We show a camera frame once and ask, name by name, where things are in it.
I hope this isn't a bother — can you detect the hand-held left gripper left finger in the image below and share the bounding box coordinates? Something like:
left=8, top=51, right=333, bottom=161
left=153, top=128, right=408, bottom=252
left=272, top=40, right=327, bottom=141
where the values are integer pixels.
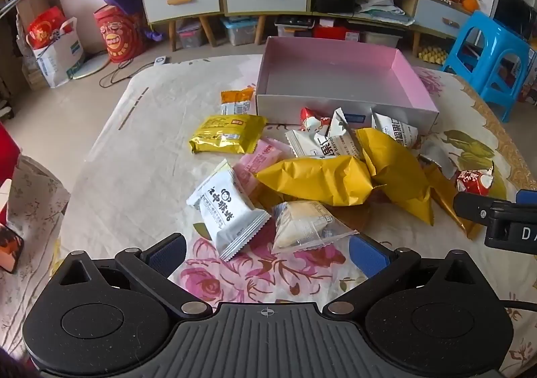
left=52, top=233, right=214, bottom=319

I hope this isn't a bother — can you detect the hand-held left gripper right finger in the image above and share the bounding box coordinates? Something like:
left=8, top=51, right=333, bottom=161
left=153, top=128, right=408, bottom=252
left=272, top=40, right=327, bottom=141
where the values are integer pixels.
left=322, top=234, right=502, bottom=317

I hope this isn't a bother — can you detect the red white snack packet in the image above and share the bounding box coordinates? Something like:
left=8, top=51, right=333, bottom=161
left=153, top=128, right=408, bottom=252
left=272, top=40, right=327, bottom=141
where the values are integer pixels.
left=456, top=165, right=496, bottom=196
left=299, top=107, right=333, bottom=132

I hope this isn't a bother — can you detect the gold snack bag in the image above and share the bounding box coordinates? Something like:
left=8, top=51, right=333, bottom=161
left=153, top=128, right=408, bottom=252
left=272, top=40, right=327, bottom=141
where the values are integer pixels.
left=356, top=127, right=435, bottom=228
left=255, top=155, right=387, bottom=208
left=422, top=162, right=481, bottom=241

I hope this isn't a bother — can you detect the silver packet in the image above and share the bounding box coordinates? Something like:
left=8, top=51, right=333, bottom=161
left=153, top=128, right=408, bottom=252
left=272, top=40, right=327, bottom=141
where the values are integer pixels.
left=417, top=138, right=459, bottom=181

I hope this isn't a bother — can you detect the white black-print snack packet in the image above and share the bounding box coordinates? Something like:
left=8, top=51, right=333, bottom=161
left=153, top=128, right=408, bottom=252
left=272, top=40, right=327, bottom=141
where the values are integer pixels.
left=186, top=159, right=272, bottom=263

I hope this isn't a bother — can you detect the clear pastry packet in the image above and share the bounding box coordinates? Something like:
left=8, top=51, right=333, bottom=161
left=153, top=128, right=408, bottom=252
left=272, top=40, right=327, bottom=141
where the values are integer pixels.
left=271, top=200, right=360, bottom=255

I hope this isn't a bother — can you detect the white nut packet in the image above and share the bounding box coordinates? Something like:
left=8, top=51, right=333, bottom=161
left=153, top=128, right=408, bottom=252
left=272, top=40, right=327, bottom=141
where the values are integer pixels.
left=285, top=127, right=336, bottom=159
left=326, top=107, right=365, bottom=161
left=371, top=112, right=420, bottom=151

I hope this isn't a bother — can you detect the pink snack packet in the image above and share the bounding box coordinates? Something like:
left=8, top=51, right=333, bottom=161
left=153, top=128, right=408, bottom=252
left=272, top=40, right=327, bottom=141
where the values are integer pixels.
left=232, top=138, right=295, bottom=199

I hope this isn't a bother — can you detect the yellow red-label snack packet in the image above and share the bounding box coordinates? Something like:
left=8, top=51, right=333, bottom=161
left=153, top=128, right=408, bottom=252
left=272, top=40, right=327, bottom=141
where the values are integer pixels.
left=188, top=113, right=268, bottom=156

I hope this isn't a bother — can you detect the orange snack packet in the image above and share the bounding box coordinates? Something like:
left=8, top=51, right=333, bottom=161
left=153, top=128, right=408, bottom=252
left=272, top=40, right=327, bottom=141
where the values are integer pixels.
left=221, top=87, right=257, bottom=116

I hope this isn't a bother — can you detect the pink cardboard box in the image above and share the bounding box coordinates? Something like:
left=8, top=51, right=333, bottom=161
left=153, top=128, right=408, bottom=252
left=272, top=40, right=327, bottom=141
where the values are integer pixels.
left=255, top=36, right=440, bottom=138

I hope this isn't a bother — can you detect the white floral cloth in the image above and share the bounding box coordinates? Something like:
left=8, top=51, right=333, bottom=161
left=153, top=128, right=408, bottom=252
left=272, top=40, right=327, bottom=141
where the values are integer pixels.
left=6, top=154, right=71, bottom=263

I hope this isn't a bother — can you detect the blue plastic stool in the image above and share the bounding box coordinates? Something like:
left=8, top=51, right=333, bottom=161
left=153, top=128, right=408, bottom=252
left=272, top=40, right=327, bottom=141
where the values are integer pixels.
left=440, top=11, right=537, bottom=124

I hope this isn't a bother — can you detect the yellow bottle pack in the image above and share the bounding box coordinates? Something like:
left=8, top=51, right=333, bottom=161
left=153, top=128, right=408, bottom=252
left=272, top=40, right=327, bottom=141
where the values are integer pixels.
left=417, top=45, right=449, bottom=66

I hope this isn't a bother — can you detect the black appliance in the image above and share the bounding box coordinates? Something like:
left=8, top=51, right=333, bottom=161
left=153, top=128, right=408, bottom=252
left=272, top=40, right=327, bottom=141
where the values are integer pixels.
left=491, top=0, right=537, bottom=42

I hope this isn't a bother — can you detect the low wooden cabinet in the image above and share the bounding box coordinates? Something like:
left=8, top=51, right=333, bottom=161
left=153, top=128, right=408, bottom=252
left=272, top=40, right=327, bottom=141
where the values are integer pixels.
left=308, top=0, right=477, bottom=58

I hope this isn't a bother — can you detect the wide clear storage bin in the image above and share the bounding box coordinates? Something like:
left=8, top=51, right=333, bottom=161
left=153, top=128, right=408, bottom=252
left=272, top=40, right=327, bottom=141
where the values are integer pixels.
left=356, top=28, right=404, bottom=48

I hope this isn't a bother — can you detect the red chair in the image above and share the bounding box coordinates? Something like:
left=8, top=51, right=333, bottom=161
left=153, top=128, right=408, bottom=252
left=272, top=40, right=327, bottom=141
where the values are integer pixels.
left=0, top=122, right=22, bottom=228

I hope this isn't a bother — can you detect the white low cabinet drawer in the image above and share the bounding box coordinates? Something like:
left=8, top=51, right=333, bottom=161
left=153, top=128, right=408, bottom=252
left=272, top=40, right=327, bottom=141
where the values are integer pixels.
left=414, top=0, right=474, bottom=32

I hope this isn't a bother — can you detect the white round floor plate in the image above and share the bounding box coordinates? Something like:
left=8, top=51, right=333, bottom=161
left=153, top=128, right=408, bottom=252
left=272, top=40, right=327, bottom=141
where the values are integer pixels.
left=70, top=51, right=111, bottom=79

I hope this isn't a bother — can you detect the pile of clothes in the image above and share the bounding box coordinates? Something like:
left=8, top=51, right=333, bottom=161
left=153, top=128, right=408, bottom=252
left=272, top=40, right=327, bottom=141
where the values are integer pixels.
left=354, top=0, right=415, bottom=23

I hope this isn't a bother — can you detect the red box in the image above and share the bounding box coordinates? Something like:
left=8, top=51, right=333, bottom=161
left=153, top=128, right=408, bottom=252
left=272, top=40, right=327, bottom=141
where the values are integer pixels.
left=312, top=25, right=360, bottom=44

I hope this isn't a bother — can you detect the white paper bag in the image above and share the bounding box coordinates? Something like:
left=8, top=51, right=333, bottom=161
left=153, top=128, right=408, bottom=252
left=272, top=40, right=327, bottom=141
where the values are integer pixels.
left=31, top=17, right=87, bottom=89

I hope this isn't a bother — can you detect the red cartoon bag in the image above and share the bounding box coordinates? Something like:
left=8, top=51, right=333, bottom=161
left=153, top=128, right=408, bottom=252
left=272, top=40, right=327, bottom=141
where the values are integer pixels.
left=93, top=5, right=146, bottom=64

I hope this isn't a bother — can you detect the clear blue-lid storage bin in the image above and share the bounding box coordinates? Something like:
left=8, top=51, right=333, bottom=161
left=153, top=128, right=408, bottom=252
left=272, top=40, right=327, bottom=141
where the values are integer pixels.
left=220, top=17, right=258, bottom=47

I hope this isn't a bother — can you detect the clear bin with black lid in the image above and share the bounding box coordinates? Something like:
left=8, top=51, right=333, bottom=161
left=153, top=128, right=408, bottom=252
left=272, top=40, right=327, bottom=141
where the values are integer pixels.
left=275, top=15, right=316, bottom=39

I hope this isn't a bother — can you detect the red gift bag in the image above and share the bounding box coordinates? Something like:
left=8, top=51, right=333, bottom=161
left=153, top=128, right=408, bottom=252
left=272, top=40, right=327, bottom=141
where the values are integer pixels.
left=26, top=6, right=68, bottom=50

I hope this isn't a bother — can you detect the black floor cable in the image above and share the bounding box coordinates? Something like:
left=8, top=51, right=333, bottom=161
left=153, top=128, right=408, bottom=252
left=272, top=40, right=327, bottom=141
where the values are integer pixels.
left=98, top=54, right=162, bottom=88

